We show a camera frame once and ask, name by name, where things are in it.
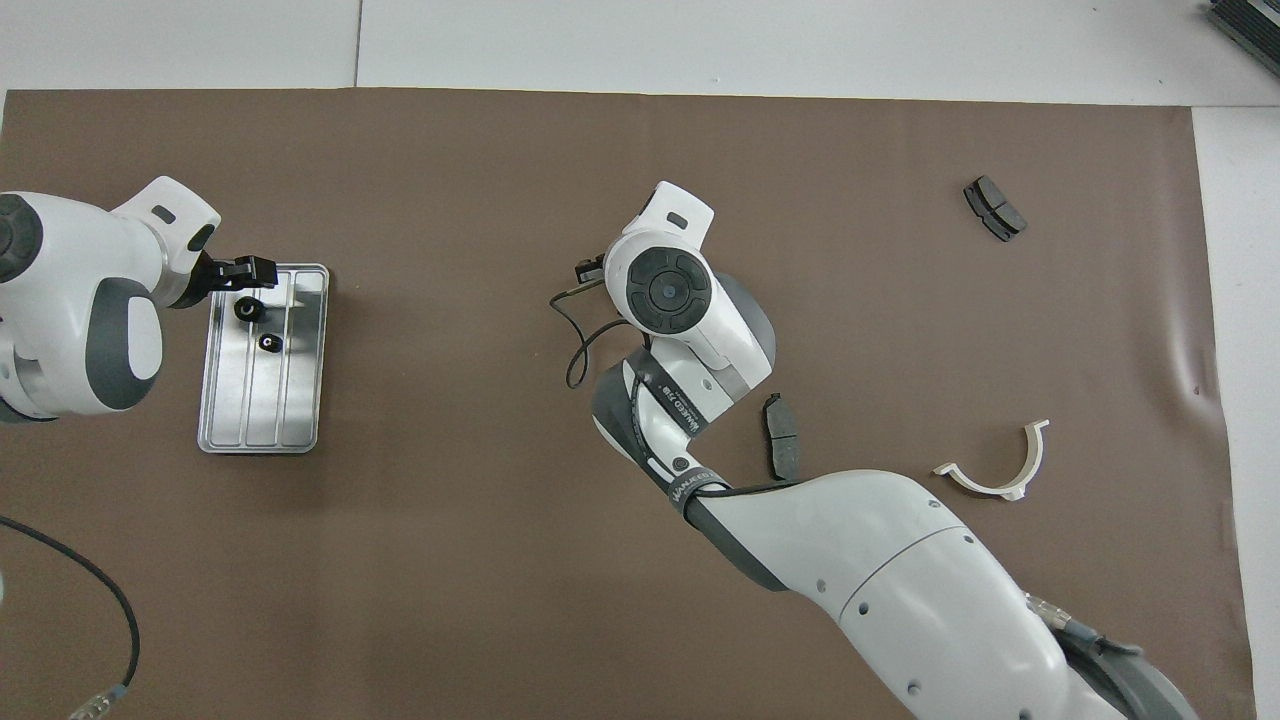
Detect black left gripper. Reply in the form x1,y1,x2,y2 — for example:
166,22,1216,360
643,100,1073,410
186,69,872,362
168,250,279,309

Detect silver metal tray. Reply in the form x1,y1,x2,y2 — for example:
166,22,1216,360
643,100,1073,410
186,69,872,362
197,263,330,455

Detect dark grey brake pad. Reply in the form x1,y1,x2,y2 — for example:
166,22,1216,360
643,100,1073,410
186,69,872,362
963,175,1029,243
763,393,801,481

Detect brown paper mat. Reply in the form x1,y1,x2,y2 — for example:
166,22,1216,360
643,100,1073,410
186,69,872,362
0,88,1256,720

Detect dark grey ribbed box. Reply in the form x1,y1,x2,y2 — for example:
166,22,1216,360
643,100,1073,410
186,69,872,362
1205,0,1280,81

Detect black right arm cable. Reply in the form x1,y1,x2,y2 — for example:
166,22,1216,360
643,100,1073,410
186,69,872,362
550,280,1141,661

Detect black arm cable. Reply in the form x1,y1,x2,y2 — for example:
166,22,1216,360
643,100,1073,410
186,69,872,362
550,280,1141,661
0,515,141,720

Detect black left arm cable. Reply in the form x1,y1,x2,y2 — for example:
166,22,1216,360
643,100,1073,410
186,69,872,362
0,515,141,720

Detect white half-ring bracket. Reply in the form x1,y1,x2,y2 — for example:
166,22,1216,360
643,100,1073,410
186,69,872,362
932,419,1051,501

